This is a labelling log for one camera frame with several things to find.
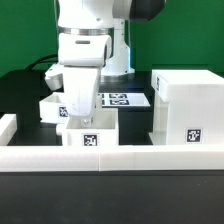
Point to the white left fence piece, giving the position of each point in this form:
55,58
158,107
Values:
8,127

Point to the white drawer cabinet frame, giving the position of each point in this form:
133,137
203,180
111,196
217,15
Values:
188,107

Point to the white marker sheet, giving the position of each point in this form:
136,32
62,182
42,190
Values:
124,100

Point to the white rear drawer box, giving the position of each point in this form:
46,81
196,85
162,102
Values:
53,109

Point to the white front drawer box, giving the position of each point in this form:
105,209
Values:
101,131

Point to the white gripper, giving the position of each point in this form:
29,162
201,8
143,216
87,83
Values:
78,70

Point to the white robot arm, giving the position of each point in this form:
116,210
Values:
107,17

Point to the white drawer box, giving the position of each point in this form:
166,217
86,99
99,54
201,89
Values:
53,109
101,131

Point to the white front fence rail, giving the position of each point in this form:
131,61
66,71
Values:
120,158

